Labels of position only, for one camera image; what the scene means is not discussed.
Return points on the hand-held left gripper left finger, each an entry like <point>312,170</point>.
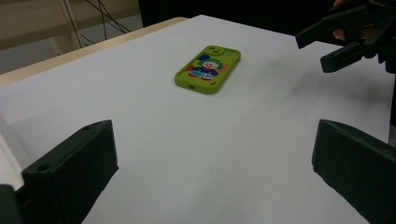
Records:
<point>71,174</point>

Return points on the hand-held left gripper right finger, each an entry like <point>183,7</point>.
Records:
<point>358,168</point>

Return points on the green cartoon phone case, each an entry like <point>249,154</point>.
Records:
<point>205,70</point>

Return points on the black curtain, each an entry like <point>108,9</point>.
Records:
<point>249,12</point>

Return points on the light wooden shelf unit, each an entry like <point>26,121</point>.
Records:
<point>31,18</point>

